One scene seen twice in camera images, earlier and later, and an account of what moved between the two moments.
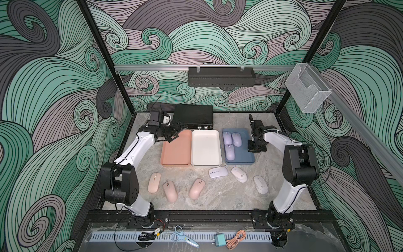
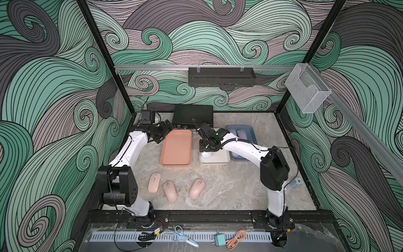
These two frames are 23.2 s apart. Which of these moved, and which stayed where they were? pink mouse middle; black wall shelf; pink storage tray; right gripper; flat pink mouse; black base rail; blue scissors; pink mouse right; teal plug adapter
Moved: right gripper
Stayed: black base rail; flat pink mouse; blue scissors; black wall shelf; pink mouse right; teal plug adapter; pink mouse middle; pink storage tray
